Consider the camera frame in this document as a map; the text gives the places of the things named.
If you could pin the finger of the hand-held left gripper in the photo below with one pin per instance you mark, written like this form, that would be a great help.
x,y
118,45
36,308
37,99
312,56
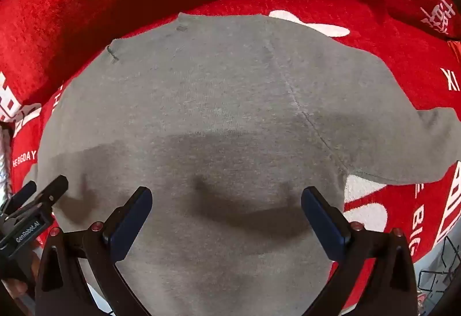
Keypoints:
x,y
52,190
22,193

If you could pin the person's left hand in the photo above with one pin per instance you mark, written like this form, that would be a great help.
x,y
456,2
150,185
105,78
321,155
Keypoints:
x,y
16,290

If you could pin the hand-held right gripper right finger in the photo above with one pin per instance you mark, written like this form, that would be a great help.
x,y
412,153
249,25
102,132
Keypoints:
x,y
320,218

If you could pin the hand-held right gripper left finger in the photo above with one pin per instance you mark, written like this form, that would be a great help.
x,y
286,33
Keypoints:
x,y
134,215

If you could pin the shiny patterned object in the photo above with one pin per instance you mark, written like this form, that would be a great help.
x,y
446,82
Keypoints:
x,y
3,161

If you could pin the grey sweater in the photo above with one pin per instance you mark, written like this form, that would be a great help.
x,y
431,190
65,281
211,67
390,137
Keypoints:
x,y
216,85

